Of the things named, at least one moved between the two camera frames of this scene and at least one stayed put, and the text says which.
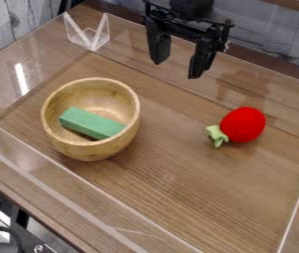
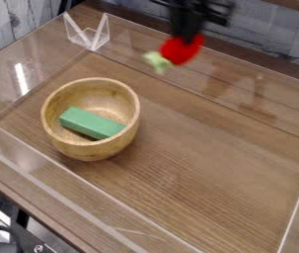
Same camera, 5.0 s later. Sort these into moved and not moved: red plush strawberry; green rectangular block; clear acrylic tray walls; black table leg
Moved: red plush strawberry
Not moved: clear acrylic tray walls; black table leg; green rectangular block
